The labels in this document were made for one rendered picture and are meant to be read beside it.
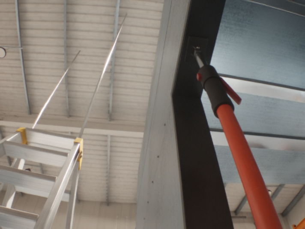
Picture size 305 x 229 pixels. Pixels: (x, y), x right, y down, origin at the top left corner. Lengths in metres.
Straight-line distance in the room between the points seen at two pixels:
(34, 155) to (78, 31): 6.32
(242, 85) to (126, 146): 7.67
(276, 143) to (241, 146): 2.24
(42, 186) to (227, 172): 2.17
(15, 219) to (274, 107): 2.14
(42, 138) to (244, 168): 1.14
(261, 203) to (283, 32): 1.80
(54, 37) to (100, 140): 4.04
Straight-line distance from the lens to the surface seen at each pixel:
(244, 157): 0.40
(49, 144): 1.38
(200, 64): 0.68
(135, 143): 9.26
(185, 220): 0.52
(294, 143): 2.76
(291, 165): 3.07
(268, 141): 2.58
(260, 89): 2.16
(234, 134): 0.43
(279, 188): 12.38
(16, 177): 0.95
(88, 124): 8.39
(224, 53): 1.95
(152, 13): 7.02
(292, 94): 2.34
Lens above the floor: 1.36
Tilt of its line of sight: 54 degrees up
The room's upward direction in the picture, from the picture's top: straight up
